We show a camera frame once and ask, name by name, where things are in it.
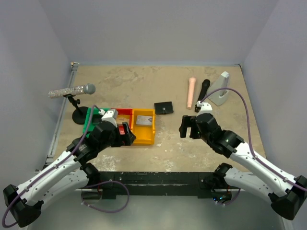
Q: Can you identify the black leather card holder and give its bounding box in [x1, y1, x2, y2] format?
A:
[154, 102, 174, 115]

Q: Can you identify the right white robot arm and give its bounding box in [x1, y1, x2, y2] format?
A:
[179, 113, 307, 220]

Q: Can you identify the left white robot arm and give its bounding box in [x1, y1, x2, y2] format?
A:
[2, 120, 136, 228]

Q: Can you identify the card in red bin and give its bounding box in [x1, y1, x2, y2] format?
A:
[116, 115, 130, 125]

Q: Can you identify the silver card in yellow bin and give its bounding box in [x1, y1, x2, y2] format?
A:
[136, 115, 153, 127]

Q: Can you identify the yellow plastic bin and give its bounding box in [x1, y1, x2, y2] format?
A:
[131, 109, 155, 145]

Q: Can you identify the red plastic bin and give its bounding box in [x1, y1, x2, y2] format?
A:
[111, 109, 132, 139]

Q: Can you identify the green plastic bin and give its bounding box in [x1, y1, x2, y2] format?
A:
[83, 108, 109, 137]

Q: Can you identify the grey wedge stand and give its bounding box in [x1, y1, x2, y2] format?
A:
[207, 71, 230, 106]

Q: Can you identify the pink microphone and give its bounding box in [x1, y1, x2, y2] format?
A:
[187, 77, 196, 109]

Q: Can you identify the black microphone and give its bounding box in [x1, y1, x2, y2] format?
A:
[194, 79, 211, 113]

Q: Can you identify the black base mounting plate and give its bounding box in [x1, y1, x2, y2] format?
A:
[81, 172, 237, 201]

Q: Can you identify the glitter silver microphone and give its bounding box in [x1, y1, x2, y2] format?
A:
[48, 83, 96, 98]

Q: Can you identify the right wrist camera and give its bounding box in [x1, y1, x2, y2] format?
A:
[194, 101, 213, 115]

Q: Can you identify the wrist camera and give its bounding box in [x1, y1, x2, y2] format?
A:
[98, 109, 118, 127]
[194, 101, 213, 115]

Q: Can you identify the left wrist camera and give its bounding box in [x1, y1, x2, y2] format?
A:
[98, 109, 118, 127]

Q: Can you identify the aluminium frame rail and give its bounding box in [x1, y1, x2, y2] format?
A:
[42, 62, 80, 169]

